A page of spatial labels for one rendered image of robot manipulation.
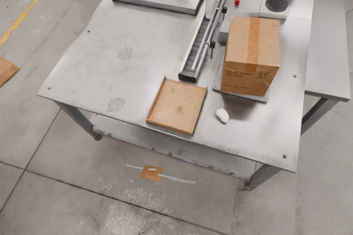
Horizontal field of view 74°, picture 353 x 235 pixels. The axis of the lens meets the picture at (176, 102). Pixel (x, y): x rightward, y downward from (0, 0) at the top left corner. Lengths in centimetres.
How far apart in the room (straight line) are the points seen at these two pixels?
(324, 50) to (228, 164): 98
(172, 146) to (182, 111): 62
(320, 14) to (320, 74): 51
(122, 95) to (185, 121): 41
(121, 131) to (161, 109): 75
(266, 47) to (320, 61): 52
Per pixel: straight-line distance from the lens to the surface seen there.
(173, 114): 128
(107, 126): 204
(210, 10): 161
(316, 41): 174
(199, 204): 199
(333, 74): 162
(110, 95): 142
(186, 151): 184
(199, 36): 154
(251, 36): 123
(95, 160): 222
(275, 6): 177
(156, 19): 176
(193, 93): 133
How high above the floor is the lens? 198
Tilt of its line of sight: 61 degrees down
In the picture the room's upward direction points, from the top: 8 degrees counter-clockwise
